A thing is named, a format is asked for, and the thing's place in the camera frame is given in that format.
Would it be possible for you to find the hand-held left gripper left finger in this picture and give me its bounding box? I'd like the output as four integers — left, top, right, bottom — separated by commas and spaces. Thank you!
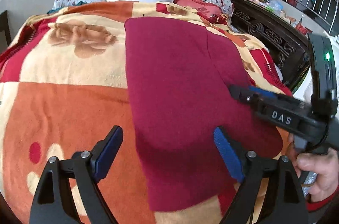
29, 126, 124, 224

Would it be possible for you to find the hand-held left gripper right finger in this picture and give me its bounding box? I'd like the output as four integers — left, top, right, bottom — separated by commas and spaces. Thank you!
213, 127, 309, 224

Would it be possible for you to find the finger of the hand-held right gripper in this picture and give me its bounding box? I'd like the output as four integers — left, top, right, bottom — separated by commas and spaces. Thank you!
228, 84, 268, 115
248, 86, 305, 107

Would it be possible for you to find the maroon sweater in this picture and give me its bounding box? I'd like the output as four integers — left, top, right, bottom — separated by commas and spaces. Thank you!
124, 16, 284, 214

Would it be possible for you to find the person's right forearm red sleeve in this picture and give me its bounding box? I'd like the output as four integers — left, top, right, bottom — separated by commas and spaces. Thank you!
306, 187, 339, 214

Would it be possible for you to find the person's right hand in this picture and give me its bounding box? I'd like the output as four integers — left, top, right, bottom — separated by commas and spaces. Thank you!
287, 134, 339, 202

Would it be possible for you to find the dark carved wooden headboard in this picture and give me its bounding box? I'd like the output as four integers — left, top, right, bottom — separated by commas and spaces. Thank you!
225, 0, 311, 91

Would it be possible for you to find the orange red printed blanket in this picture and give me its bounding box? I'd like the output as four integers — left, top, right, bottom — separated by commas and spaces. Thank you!
0, 0, 294, 224

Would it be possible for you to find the pile of plastic bags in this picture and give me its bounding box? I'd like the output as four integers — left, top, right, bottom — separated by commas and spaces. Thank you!
246, 0, 289, 18

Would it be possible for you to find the red ruffled pillow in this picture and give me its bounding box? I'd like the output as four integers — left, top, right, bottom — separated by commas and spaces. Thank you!
173, 0, 229, 26

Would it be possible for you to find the dark wooden side table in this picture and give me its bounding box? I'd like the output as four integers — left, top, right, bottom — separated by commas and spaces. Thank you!
0, 10, 12, 39

